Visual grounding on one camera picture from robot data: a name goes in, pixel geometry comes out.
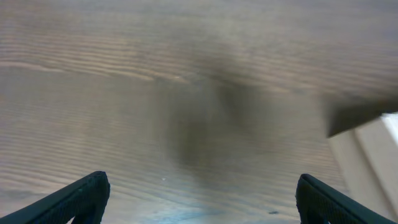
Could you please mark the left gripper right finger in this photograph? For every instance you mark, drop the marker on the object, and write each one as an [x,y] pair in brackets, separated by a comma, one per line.
[318,203]

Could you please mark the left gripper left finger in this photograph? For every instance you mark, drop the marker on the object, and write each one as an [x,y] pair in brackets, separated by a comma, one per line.
[83,201]

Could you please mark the open cardboard box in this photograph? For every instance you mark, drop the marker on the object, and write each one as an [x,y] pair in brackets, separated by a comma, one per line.
[362,134]

